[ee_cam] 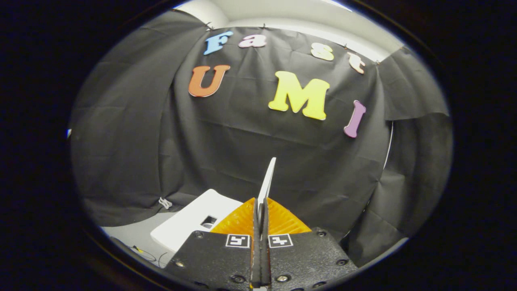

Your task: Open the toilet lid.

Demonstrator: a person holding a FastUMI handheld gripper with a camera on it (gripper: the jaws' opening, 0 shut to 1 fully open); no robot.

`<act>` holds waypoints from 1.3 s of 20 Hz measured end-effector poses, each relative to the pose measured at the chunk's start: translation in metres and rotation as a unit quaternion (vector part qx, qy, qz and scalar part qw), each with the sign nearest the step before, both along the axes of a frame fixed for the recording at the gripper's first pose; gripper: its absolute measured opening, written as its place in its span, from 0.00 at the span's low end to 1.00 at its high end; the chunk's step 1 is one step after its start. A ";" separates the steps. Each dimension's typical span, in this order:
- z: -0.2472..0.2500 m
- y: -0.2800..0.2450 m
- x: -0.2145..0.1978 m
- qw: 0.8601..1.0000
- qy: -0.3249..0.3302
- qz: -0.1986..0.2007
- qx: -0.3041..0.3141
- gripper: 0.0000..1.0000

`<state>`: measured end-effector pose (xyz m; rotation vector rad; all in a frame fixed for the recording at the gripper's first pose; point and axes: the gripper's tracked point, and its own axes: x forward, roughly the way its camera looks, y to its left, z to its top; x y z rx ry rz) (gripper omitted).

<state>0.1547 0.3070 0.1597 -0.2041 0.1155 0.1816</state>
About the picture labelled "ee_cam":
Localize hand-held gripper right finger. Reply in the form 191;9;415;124
261;197;359;290

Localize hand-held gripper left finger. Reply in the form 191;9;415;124
164;198;262;290

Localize thin black cable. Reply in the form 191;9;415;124
128;244;169;268

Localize black backdrop cloth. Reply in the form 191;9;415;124
69;9;454;267

